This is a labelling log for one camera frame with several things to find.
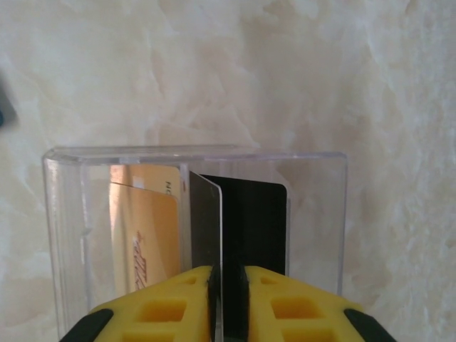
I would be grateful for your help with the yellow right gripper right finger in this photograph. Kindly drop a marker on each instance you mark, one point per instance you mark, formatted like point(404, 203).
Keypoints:
point(303, 310)

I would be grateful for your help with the dark grey credit card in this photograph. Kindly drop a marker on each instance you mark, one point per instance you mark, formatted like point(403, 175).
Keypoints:
point(204, 221)

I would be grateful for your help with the blue leather card holder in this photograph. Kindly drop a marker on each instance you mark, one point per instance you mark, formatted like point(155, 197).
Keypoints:
point(7, 103)

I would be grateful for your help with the black Visa credit card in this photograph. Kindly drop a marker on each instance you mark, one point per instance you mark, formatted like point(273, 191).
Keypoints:
point(256, 221)

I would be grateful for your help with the gold card with red script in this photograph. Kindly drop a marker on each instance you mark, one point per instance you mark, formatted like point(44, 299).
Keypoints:
point(149, 235)

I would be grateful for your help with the gold credit card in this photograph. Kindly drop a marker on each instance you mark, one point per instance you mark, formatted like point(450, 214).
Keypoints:
point(153, 178)

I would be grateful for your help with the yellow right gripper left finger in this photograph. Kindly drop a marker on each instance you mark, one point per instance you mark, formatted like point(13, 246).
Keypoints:
point(160, 310)

